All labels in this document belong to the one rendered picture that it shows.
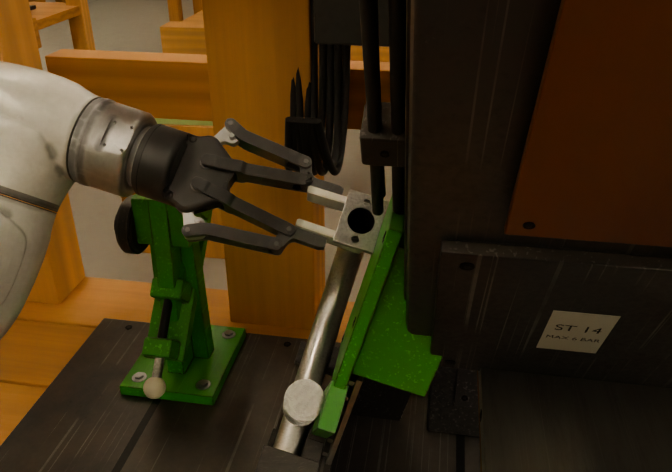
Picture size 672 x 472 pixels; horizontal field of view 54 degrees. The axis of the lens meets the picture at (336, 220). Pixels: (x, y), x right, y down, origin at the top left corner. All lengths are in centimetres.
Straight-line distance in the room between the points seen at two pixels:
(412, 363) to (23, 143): 41
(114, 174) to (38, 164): 7
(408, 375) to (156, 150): 31
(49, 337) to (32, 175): 49
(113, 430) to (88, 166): 37
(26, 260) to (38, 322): 48
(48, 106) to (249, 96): 30
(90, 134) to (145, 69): 39
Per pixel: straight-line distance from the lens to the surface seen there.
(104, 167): 66
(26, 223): 69
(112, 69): 106
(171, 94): 103
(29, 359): 109
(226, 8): 88
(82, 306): 118
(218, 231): 64
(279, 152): 67
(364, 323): 56
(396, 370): 60
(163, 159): 65
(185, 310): 89
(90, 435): 91
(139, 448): 87
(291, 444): 72
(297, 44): 86
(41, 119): 68
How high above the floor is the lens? 151
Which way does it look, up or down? 27 degrees down
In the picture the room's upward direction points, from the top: straight up
